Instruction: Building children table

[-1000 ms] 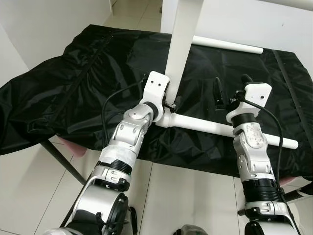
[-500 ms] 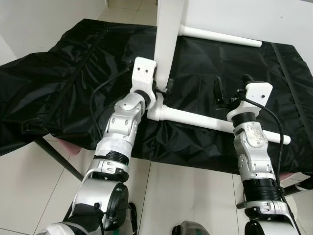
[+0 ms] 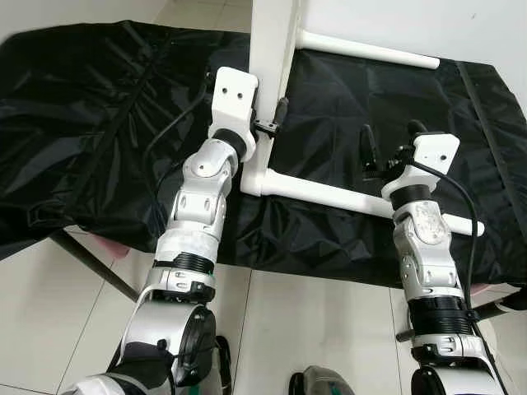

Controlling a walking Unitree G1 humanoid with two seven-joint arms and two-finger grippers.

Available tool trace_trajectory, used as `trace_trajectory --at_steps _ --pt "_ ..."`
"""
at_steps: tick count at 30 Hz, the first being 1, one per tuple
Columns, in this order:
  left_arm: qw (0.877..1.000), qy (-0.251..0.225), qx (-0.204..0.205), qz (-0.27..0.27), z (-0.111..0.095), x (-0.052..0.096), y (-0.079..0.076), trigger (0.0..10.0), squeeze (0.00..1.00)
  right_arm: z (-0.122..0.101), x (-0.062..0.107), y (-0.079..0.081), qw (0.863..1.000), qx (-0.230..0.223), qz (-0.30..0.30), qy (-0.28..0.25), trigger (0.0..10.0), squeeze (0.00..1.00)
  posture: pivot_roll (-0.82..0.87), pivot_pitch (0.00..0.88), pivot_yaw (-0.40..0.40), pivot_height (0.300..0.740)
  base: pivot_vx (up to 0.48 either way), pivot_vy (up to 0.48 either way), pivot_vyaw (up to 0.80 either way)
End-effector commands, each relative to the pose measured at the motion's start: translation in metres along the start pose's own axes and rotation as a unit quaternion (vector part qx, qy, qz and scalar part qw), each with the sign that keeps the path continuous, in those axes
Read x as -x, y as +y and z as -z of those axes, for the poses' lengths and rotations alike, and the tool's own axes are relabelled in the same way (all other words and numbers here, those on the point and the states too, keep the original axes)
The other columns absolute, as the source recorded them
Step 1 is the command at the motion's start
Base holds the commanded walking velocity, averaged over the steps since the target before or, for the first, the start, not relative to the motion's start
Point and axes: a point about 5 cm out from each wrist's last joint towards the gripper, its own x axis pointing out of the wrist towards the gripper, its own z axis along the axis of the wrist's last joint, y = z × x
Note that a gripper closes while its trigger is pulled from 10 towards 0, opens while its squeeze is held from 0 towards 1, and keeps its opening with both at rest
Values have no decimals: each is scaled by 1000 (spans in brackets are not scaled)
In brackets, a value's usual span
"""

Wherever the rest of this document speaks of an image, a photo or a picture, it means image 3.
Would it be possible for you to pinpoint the white plastic table leg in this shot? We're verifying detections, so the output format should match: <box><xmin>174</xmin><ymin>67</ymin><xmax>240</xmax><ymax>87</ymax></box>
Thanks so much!
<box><xmin>296</xmin><ymin>29</ymin><xmax>442</xmax><ymax>71</ymax></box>
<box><xmin>240</xmin><ymin>165</ymin><xmax>487</xmax><ymax>239</ymax></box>

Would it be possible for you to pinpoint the black table cloth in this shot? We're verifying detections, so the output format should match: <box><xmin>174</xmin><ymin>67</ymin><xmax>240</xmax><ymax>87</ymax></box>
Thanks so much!
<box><xmin>0</xmin><ymin>21</ymin><xmax>527</xmax><ymax>285</ymax></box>

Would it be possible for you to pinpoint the grey robot right foot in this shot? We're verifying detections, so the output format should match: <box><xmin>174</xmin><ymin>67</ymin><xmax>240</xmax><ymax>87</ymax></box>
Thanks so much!
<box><xmin>288</xmin><ymin>366</ymin><xmax>355</xmax><ymax>395</ymax></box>

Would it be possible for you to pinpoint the grey robot foot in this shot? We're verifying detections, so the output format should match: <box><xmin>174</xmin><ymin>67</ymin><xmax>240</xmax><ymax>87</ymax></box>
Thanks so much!
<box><xmin>198</xmin><ymin>333</ymin><xmax>233</xmax><ymax>395</ymax></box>
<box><xmin>288</xmin><ymin>366</ymin><xmax>355</xmax><ymax>395</ymax></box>

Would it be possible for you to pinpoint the grey robot left foot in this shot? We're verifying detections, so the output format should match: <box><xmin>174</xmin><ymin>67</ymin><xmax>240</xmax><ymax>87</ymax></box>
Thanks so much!
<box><xmin>198</xmin><ymin>333</ymin><xmax>233</xmax><ymax>395</ymax></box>

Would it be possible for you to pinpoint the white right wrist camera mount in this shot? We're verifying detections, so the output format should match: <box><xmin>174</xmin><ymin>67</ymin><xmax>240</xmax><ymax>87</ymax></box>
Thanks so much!
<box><xmin>383</xmin><ymin>132</ymin><xmax>460</xmax><ymax>198</ymax></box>

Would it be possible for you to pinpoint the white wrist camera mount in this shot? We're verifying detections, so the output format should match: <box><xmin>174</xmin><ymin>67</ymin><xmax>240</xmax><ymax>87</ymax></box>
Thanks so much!
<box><xmin>208</xmin><ymin>68</ymin><xmax>263</xmax><ymax>149</ymax></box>
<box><xmin>383</xmin><ymin>132</ymin><xmax>460</xmax><ymax>198</ymax></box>

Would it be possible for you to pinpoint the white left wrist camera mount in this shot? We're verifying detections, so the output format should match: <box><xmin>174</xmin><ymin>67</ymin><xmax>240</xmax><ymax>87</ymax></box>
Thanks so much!
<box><xmin>208</xmin><ymin>68</ymin><xmax>263</xmax><ymax>149</ymax></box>

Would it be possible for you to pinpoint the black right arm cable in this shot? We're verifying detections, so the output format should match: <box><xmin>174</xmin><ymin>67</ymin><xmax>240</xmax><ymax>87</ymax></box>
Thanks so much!
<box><xmin>412</xmin><ymin>160</ymin><xmax>487</xmax><ymax>330</ymax></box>

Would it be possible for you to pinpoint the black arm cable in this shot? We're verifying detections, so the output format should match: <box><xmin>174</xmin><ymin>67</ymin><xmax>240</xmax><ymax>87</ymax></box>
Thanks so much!
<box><xmin>412</xmin><ymin>160</ymin><xmax>487</xmax><ymax>330</ymax></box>
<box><xmin>144</xmin><ymin>70</ymin><xmax>217</xmax><ymax>215</ymax></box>

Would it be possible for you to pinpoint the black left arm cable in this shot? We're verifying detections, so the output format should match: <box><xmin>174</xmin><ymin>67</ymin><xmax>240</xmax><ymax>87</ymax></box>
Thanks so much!
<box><xmin>144</xmin><ymin>70</ymin><xmax>217</xmax><ymax>215</ymax></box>

